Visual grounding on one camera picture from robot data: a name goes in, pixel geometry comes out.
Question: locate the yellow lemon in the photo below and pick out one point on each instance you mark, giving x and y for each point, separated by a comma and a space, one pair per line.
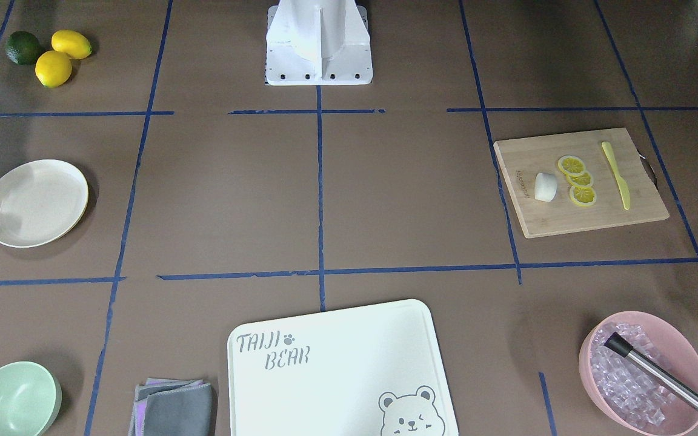
72, 43
53, 68

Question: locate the cream round plate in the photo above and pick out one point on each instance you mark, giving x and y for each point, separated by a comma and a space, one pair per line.
40, 202

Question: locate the white bear tray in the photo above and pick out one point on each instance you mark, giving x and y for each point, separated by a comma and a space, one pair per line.
369, 370

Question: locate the green bowl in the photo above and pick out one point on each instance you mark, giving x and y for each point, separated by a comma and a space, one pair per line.
30, 399

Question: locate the pink bowl with ice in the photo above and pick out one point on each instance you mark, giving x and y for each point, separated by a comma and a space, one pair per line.
626, 393

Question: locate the grey folded cloth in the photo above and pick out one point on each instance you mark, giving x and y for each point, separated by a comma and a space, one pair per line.
163, 406

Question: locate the wooden cutting board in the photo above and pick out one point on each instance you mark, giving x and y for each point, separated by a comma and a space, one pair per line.
521, 159

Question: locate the green lime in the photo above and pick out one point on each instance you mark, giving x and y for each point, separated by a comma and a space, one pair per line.
23, 48

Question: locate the yellow plastic knife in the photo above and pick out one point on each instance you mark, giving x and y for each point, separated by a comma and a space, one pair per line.
622, 184

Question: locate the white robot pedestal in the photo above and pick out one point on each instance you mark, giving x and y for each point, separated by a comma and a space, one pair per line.
318, 43

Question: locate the lemon slice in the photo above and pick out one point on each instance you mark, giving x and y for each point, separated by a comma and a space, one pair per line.
572, 166
583, 180
582, 196

